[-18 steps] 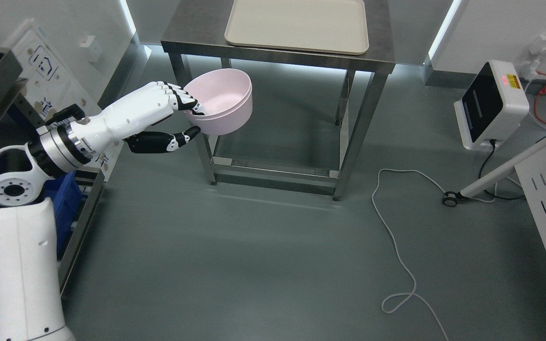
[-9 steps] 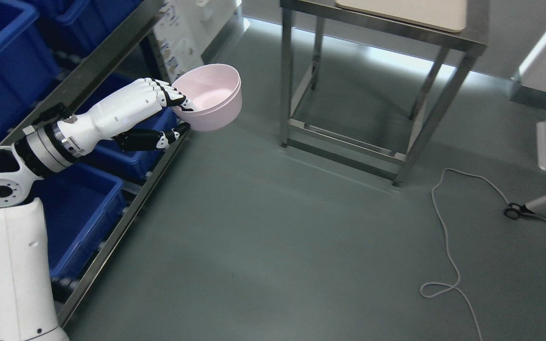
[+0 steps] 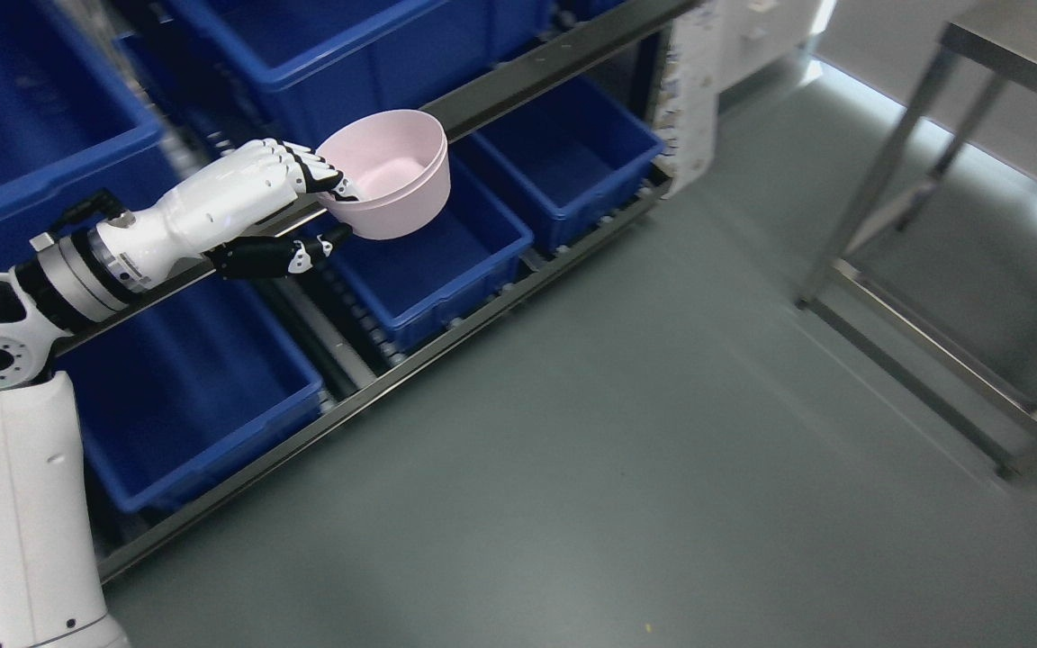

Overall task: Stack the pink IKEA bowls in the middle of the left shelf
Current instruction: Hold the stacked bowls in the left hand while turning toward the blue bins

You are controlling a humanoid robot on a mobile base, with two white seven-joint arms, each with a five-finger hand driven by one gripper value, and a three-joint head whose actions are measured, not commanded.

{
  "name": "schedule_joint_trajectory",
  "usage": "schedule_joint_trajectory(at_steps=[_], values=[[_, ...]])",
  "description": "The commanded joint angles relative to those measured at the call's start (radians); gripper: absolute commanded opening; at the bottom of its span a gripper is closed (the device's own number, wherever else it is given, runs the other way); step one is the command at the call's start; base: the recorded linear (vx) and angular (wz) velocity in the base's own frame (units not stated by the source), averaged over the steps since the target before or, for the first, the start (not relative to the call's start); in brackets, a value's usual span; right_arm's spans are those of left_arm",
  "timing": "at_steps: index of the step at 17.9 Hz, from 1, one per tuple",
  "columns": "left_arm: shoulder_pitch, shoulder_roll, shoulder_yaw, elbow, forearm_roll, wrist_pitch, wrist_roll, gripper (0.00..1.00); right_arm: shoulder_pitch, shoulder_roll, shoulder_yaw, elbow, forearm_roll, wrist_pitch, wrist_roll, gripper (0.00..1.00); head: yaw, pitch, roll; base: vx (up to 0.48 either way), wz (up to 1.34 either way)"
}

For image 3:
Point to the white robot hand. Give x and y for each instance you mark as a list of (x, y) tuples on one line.
[(228, 197)]

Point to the pink bowl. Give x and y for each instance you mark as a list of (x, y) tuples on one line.
[(398, 162)]

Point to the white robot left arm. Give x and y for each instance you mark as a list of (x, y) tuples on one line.
[(93, 263)]

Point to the blue bin middle shelf centre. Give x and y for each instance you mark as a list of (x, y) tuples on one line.
[(311, 67)]

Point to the blue bin shelf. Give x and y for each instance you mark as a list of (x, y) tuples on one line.
[(311, 67), (69, 125)]

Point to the steel shelf rack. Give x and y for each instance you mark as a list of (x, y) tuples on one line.
[(360, 374)]

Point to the blue bin middle shelf left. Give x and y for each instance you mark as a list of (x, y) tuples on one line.
[(69, 125)]

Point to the blue bin lower centre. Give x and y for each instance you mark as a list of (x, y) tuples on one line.
[(417, 285)]

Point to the blue bin lower right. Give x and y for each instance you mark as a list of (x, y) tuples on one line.
[(563, 161)]

